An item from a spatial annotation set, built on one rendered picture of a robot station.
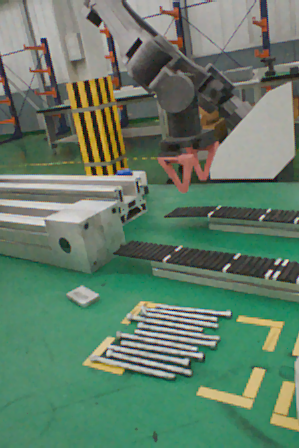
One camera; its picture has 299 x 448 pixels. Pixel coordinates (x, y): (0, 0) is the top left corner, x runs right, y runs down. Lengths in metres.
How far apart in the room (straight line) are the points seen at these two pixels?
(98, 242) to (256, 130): 0.53
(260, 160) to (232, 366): 0.70
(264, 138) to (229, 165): 0.12
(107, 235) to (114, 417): 0.37
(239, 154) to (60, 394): 0.78
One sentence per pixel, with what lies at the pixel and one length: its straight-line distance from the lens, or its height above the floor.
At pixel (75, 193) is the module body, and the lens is 0.95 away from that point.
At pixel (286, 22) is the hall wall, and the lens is 8.34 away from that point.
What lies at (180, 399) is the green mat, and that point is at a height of 0.78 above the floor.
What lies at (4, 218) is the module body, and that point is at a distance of 0.85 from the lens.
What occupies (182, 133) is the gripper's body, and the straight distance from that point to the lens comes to 0.75.
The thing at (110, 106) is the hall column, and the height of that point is 0.82.
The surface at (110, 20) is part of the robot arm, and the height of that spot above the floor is 1.19.
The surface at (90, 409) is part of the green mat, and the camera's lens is 0.46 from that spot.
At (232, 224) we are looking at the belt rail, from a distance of 0.78.
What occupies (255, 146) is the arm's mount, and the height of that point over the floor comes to 0.86.
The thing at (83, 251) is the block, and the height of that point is 0.82.
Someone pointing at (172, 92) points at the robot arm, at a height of 1.05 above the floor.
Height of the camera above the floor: 1.08
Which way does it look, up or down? 20 degrees down
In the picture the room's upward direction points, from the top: 10 degrees counter-clockwise
